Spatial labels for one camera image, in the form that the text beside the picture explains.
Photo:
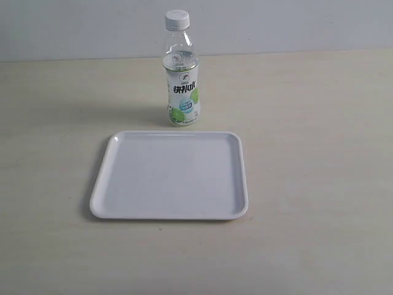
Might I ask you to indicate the clear plastic drink bottle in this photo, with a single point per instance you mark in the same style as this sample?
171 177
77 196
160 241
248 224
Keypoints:
181 65

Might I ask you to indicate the white bottle cap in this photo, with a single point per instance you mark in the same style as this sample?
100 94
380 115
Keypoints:
177 20

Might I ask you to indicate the white rectangular plastic tray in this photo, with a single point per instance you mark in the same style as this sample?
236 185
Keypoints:
164 175

